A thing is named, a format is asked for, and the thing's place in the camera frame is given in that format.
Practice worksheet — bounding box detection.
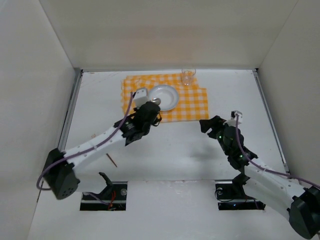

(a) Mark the yellow checkered cloth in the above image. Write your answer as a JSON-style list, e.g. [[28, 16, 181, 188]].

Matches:
[[121, 73, 209, 123]]

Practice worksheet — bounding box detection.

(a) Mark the gold handled spoon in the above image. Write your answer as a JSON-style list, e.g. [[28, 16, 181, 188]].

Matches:
[[151, 98, 161, 105]]

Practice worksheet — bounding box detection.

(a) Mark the gold handled fork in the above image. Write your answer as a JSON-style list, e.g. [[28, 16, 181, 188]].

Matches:
[[106, 153, 118, 168]]

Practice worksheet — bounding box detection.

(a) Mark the white plate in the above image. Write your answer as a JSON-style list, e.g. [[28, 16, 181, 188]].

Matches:
[[148, 84, 180, 112]]

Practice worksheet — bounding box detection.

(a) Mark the clear plastic cup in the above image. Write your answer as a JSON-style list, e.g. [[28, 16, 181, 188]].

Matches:
[[181, 68, 197, 86]]

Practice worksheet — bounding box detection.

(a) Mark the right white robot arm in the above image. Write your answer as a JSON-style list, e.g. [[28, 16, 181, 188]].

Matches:
[[199, 111, 320, 240]]

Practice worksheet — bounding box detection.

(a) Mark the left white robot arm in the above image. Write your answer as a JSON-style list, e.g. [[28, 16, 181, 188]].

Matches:
[[38, 101, 162, 200]]

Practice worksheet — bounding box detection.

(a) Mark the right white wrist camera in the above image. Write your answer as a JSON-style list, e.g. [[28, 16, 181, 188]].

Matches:
[[223, 110, 243, 127]]

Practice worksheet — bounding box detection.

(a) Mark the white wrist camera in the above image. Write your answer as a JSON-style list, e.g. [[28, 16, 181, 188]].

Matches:
[[223, 110, 243, 127], [133, 87, 150, 108]]

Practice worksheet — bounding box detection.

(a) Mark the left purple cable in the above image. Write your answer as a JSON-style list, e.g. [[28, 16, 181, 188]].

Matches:
[[36, 91, 135, 191]]

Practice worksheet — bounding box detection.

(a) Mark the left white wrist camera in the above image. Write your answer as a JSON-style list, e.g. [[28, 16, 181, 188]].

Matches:
[[133, 87, 150, 108]]

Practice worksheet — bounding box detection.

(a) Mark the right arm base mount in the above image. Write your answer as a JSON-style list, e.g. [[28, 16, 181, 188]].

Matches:
[[214, 173, 266, 211]]

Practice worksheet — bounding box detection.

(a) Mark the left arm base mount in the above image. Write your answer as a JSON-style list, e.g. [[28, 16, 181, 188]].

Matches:
[[79, 172, 128, 212]]

